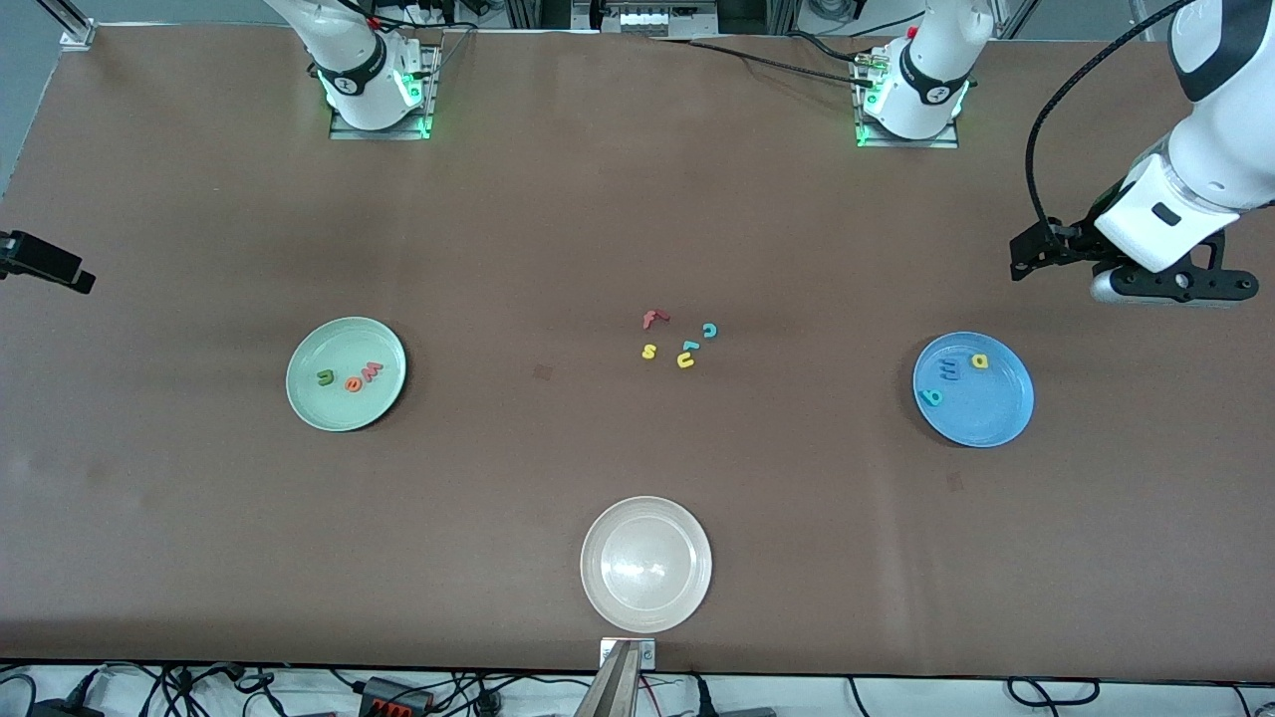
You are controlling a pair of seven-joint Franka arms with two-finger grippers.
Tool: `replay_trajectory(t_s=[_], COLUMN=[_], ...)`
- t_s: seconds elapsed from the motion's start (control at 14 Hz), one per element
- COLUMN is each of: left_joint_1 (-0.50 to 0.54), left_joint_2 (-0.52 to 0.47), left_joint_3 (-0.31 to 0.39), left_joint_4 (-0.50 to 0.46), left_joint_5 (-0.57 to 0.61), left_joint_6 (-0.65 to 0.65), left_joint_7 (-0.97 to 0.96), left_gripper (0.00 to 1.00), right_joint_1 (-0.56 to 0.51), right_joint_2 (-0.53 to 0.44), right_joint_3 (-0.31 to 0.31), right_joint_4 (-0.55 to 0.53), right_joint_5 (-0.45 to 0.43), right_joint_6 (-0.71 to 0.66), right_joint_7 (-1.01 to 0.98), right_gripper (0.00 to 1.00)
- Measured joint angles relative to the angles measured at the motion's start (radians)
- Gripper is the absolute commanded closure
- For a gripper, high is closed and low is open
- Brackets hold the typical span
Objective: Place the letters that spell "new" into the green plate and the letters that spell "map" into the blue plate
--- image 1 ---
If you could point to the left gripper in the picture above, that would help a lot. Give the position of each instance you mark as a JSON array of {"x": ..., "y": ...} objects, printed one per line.
[{"x": 1078, "y": 240}]

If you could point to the blue letter m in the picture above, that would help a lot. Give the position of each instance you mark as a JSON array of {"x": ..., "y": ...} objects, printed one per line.
[{"x": 951, "y": 369}]

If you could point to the red letter w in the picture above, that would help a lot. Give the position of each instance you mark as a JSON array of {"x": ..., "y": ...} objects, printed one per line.
[{"x": 372, "y": 371}]

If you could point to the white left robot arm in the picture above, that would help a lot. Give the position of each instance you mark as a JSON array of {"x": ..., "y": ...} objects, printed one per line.
[{"x": 1225, "y": 149}]

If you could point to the blue plate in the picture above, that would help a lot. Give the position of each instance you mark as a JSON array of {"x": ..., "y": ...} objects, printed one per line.
[{"x": 981, "y": 413}]

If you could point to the green plate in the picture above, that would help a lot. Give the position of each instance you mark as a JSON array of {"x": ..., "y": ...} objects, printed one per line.
[{"x": 346, "y": 408}]

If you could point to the red letter f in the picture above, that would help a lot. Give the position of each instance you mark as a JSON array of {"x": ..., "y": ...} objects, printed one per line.
[{"x": 651, "y": 320}]

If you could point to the beige plate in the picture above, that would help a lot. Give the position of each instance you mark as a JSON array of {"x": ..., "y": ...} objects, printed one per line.
[{"x": 646, "y": 565}]

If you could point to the black red power strip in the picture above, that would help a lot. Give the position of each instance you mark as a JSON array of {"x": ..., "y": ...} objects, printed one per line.
[{"x": 393, "y": 694}]

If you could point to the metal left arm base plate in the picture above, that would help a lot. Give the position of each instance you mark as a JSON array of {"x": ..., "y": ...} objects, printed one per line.
[{"x": 946, "y": 143}]

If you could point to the aluminium corner bracket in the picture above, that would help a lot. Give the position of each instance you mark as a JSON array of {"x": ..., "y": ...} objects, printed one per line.
[{"x": 78, "y": 35}]

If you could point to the grey metal frame device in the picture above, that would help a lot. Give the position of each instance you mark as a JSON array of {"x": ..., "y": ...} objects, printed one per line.
[{"x": 647, "y": 20}]

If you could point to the metal camera mount pole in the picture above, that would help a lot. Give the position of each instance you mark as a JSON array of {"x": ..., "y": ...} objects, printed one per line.
[{"x": 618, "y": 687}]

